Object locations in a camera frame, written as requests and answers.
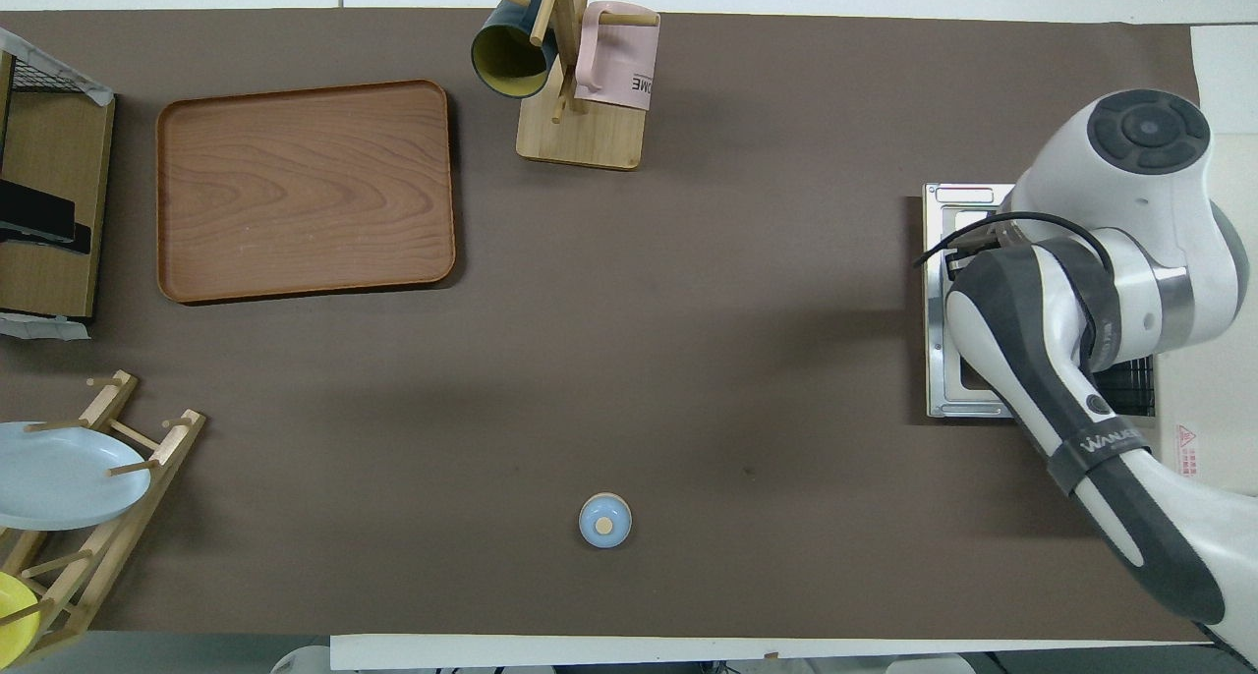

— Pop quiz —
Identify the dark green mug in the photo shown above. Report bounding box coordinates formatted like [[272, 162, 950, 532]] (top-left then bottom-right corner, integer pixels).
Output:
[[470, 0, 559, 100]]

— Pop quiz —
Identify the brown table mat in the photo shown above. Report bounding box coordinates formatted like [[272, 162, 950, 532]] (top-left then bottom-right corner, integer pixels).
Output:
[[0, 8, 1237, 646]]

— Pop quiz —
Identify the wooden mug tree stand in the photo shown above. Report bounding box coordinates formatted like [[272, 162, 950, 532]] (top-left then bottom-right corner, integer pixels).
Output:
[[470, 0, 660, 172]]

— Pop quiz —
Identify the wooden dish rack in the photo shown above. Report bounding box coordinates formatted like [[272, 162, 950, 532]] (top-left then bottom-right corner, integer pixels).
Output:
[[0, 369, 207, 667]]

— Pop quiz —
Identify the brown wooden tray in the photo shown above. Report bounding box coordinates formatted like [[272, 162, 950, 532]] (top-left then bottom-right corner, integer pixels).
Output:
[[155, 80, 458, 306]]

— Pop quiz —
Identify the black wire mesh basket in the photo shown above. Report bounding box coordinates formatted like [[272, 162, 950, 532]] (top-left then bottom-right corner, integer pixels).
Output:
[[0, 28, 114, 105]]

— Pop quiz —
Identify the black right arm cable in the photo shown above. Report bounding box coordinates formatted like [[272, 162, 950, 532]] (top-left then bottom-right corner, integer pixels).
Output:
[[912, 210, 1116, 272]]

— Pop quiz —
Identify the white paper scrap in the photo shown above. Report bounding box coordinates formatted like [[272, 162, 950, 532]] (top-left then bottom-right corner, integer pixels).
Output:
[[0, 312, 91, 343]]

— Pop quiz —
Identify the wooden cabinet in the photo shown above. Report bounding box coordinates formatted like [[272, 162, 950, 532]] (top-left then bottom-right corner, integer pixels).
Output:
[[0, 53, 116, 319]]

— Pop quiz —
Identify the small blue lid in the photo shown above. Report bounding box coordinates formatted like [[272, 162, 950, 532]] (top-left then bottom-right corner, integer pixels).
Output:
[[578, 492, 633, 549]]

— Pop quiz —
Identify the pink mug with print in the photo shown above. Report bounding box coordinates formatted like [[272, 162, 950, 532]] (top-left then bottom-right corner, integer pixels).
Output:
[[573, 1, 661, 113]]

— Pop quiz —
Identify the cream toaster oven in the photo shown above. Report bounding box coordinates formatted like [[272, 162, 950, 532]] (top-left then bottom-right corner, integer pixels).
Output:
[[922, 132, 1258, 483]]

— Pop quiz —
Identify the light blue plate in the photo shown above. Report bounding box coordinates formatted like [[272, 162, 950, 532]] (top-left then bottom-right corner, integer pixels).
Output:
[[0, 421, 153, 532]]

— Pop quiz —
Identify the white round object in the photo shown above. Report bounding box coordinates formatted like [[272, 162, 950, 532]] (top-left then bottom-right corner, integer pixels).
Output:
[[270, 645, 332, 674]]

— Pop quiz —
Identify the yellow plate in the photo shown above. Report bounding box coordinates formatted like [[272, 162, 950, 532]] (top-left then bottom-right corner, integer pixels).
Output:
[[0, 571, 42, 660]]

